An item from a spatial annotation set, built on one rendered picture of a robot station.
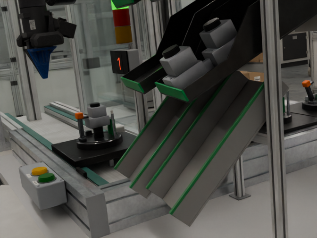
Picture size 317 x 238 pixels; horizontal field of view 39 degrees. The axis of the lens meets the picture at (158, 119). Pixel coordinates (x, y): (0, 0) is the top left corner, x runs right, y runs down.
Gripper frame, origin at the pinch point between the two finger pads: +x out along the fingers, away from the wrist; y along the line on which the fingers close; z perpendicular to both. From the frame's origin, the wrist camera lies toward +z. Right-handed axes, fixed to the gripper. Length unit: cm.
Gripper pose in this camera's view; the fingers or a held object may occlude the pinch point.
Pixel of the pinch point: (42, 63)
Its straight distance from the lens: 103.2
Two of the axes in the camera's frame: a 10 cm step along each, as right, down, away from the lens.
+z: 8.7, -2.0, 4.4
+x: 1.1, 9.7, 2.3
